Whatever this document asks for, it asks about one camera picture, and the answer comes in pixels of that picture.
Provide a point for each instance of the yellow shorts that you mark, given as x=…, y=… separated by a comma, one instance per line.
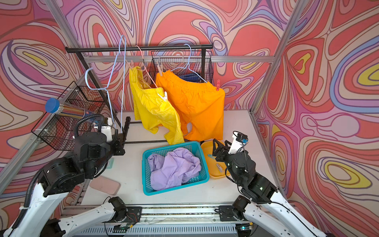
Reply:
x=152, y=111

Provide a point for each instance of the lilac shorts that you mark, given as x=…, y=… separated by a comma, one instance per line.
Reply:
x=174, y=169

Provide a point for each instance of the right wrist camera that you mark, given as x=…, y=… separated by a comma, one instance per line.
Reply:
x=239, y=142

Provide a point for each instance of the black wire basket back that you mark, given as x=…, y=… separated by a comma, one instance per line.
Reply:
x=173, y=59

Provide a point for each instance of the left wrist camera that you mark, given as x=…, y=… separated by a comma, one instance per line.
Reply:
x=106, y=128

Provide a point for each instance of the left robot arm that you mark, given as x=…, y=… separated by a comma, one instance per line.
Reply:
x=53, y=182

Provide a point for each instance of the orange shorts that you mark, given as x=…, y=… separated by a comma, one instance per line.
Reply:
x=200, y=106

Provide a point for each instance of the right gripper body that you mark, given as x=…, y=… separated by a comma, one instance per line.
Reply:
x=224, y=156

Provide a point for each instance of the pink clothespin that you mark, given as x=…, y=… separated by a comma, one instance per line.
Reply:
x=130, y=64

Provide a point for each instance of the red clothespin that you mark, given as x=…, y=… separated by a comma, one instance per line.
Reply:
x=217, y=86

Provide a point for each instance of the beige clothespin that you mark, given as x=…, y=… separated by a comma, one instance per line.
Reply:
x=159, y=66

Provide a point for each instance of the black wire basket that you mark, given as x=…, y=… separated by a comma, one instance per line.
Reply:
x=58, y=131
x=173, y=59

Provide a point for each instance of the white clothespin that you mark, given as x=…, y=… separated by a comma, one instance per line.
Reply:
x=164, y=97

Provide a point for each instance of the black wire basket left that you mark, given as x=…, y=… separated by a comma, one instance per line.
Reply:
x=58, y=131

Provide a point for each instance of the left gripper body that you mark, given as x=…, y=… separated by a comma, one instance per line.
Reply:
x=117, y=148

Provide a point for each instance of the pink flat case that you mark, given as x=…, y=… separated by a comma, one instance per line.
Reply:
x=105, y=185

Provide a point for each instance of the mint small clock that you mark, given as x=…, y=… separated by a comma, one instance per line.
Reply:
x=110, y=163

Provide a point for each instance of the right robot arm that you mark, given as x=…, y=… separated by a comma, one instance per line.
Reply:
x=260, y=201

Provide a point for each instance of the yellow plastic tray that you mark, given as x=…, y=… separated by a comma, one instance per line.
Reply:
x=207, y=147

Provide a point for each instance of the light blue wire hanger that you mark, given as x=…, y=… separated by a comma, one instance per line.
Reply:
x=106, y=88

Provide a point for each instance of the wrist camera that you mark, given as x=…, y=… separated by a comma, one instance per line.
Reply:
x=239, y=142
x=106, y=128

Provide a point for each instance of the black clothes rack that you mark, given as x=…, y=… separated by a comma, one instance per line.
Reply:
x=80, y=51

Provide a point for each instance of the blue capped pencil tube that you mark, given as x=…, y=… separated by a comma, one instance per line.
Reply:
x=64, y=109

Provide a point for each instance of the teal plastic basket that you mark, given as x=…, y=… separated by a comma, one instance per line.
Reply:
x=193, y=147

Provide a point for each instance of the grey clothespin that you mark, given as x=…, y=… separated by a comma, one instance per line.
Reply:
x=219, y=168

